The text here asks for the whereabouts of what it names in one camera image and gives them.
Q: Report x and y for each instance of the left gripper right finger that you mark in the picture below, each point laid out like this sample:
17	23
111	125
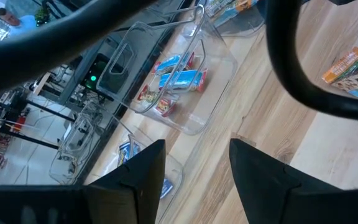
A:
291	205

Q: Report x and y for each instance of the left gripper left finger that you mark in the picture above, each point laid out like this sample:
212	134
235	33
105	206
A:
104	205

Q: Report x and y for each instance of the clear plastic bin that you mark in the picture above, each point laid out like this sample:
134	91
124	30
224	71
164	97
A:
176	174
244	29
216	77

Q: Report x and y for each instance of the black box with green light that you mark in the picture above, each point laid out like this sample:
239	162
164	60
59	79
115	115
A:
99	67

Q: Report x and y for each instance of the person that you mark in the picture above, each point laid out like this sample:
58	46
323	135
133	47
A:
23	25

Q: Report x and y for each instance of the green leafy plant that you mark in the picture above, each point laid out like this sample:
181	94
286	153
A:
42	15

